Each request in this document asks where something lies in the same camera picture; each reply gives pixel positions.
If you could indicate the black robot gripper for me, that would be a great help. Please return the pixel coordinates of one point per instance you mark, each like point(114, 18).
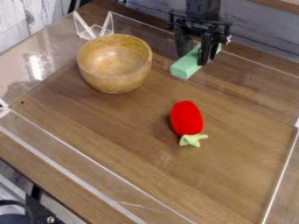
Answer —
point(211, 28)

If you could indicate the green rectangular block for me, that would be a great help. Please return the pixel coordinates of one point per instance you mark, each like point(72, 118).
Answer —
point(184, 67)

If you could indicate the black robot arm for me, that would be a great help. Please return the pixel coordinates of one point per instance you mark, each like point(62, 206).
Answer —
point(202, 9)

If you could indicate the brown wooden bowl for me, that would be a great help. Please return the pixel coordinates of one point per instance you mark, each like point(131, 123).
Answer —
point(115, 62)

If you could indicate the red plush strawberry toy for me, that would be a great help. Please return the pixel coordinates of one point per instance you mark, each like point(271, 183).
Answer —
point(187, 123)

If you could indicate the clear acrylic table enclosure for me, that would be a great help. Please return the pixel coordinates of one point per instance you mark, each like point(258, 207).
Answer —
point(102, 150)

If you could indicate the black metal bracket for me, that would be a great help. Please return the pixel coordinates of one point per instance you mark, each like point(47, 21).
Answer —
point(42, 214)

